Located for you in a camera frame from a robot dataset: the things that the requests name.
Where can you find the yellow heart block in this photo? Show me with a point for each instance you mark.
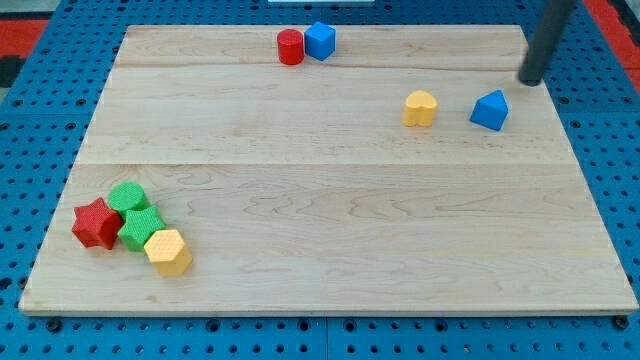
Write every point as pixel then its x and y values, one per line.
pixel 419 109

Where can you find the wooden board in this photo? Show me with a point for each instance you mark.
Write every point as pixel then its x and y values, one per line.
pixel 299 191

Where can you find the blue cube block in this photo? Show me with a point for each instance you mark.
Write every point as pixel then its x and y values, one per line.
pixel 320 41

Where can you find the red cylinder block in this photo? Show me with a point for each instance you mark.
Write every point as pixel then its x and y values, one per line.
pixel 290 44

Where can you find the yellow hexagon block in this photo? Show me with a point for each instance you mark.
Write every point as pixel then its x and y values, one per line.
pixel 168 252

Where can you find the green star block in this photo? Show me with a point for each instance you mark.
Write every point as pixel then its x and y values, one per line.
pixel 139 226

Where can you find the green cylinder block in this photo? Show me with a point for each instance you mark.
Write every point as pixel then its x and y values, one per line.
pixel 127 196

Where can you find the red star block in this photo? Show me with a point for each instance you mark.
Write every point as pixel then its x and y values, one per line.
pixel 96 224

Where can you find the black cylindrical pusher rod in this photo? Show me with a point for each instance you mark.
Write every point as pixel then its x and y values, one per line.
pixel 546 37

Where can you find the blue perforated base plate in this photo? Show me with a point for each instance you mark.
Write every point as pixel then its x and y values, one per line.
pixel 46 113

